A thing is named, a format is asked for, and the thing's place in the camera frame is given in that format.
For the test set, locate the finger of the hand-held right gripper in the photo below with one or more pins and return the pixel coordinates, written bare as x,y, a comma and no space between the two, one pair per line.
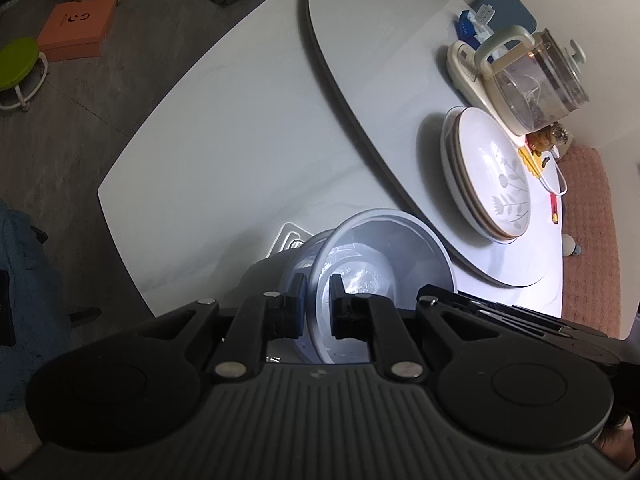
550,335

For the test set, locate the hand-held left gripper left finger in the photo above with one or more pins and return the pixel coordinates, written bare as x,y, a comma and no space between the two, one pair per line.
296,310

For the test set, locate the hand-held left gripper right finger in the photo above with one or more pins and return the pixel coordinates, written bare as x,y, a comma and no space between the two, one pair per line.
340,312

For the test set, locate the plate with tulip leaf pattern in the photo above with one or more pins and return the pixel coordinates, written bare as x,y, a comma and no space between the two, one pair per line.
495,170

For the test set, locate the blue penguin plush toy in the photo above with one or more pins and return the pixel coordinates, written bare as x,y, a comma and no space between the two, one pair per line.
571,246

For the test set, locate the pink sofa blanket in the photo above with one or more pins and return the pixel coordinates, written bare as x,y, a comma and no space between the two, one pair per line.
592,240

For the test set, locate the yellow and red coaster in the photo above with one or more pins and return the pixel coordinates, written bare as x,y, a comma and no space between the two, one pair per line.
531,162

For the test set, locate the brown animal figurine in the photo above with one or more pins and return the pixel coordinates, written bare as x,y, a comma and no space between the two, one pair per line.
547,137

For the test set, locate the grey round turntable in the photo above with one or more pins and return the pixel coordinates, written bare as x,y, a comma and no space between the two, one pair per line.
390,85

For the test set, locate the glass electric kettle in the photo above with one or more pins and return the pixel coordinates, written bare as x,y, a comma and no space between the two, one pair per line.
540,80

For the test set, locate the blue cloth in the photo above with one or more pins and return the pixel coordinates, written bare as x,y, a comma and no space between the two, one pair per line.
25,300

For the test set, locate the cream kettle base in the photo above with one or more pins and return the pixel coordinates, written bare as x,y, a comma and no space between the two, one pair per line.
465,70

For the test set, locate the blue and white box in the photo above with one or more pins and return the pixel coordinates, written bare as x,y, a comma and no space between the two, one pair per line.
470,22

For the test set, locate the blue dining chair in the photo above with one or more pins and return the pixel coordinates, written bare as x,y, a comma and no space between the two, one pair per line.
510,5

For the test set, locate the orange cardboard box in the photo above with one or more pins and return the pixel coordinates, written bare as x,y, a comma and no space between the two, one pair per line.
77,27

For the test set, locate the round green stool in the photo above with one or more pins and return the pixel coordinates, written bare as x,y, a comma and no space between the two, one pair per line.
17,65

